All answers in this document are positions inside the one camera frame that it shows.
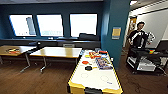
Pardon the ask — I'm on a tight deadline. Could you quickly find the yellow round disc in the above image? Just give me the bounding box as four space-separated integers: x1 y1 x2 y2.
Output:
84 54 91 59

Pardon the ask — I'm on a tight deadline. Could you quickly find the dark bench cushion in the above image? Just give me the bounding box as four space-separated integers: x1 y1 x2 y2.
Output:
78 32 100 41

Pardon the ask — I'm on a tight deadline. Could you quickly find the flat red item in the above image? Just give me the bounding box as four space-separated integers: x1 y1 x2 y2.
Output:
99 50 108 55

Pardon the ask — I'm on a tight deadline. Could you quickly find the black paddle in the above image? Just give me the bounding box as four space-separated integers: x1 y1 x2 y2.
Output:
84 65 98 71

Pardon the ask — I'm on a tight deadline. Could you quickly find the white work table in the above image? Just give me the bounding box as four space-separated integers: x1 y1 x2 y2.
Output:
67 49 124 94

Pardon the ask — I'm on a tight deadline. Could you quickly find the black wheeled cart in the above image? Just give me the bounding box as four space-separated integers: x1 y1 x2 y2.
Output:
125 39 168 76

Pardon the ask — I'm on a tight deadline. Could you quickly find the brown wooden door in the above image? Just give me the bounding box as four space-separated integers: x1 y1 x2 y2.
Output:
128 16 138 34

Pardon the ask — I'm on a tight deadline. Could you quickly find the person in black jacket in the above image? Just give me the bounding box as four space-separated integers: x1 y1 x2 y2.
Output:
128 21 156 51

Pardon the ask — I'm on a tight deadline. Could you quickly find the yellow top dark table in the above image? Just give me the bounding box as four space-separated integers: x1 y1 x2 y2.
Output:
0 44 38 73

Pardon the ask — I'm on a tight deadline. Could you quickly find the orange red table clutter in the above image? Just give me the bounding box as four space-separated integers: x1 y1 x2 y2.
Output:
6 48 22 55

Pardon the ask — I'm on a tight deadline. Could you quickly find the bright wall window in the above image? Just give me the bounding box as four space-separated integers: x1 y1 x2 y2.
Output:
9 14 37 37
69 13 98 38
36 13 64 37

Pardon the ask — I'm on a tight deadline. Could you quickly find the yellow wall sign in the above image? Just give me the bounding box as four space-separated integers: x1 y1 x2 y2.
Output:
111 27 122 40

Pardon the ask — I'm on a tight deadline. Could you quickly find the dark wall bench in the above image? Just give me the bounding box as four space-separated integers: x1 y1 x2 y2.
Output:
0 38 101 50

